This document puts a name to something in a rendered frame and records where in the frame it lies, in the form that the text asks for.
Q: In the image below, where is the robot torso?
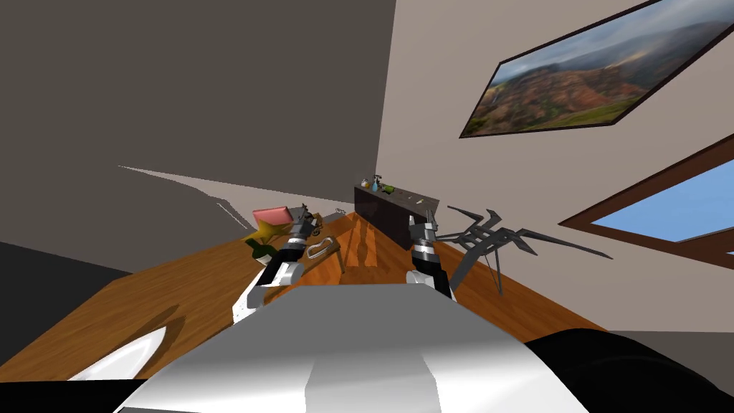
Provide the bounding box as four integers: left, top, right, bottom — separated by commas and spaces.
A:
114, 283, 591, 413

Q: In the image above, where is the brown framed window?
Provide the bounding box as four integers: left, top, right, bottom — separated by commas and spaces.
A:
558, 133, 734, 270

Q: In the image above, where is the yellow star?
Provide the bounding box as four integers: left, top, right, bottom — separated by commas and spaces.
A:
243, 220, 290, 243

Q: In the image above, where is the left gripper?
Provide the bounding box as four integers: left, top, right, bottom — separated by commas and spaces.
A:
286, 213, 320, 239

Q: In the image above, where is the white loop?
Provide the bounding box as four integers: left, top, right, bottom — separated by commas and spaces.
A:
306, 235, 337, 260

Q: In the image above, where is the pink box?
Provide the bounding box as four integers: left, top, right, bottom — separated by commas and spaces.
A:
252, 206, 295, 228

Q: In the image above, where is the green bottle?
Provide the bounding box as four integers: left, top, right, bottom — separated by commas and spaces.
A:
245, 238, 281, 266

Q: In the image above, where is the framed landscape picture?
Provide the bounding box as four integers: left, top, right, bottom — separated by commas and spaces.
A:
458, 0, 734, 140

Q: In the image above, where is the dark sideboard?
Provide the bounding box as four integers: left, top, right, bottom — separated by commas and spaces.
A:
353, 174, 441, 251

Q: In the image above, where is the grey spiky sculpture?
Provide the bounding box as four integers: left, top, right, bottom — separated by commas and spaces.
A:
438, 205, 614, 297

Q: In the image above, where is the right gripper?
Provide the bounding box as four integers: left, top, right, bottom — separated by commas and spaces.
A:
408, 209, 440, 246

